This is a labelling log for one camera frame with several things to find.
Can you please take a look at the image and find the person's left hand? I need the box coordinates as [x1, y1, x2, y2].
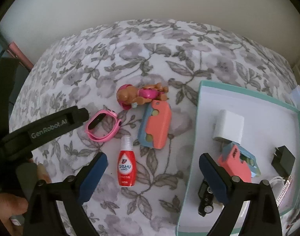
[0, 162, 51, 235]

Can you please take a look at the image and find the coral blue folding toy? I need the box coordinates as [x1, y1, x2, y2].
[217, 142, 261, 183]

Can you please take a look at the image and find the pink board by wall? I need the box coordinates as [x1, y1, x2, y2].
[8, 41, 34, 70]

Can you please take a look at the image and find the gold black patterned bar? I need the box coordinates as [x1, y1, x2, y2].
[276, 175, 293, 207]

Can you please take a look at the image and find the white plastic bracket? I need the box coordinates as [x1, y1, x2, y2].
[269, 176, 284, 188]

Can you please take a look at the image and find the black power adapter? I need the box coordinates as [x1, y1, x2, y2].
[271, 146, 295, 178]

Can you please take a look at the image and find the floral grey white blanket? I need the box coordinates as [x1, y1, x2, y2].
[10, 19, 297, 235]

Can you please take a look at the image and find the pink smartwatch band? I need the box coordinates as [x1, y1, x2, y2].
[85, 109, 122, 143]

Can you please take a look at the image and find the pink brown puppy figure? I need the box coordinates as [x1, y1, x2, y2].
[116, 83, 169, 110]

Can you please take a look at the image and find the white router box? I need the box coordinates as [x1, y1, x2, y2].
[291, 85, 300, 106]

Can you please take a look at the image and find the black toy car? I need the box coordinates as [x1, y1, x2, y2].
[198, 180, 214, 217]

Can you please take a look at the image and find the white USB charger cube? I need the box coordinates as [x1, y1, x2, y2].
[213, 109, 244, 144]

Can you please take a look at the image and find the red Lion small bottle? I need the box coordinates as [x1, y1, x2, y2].
[117, 135, 137, 187]

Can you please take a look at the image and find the teal rimmed white tray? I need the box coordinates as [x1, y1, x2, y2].
[175, 80, 300, 235]

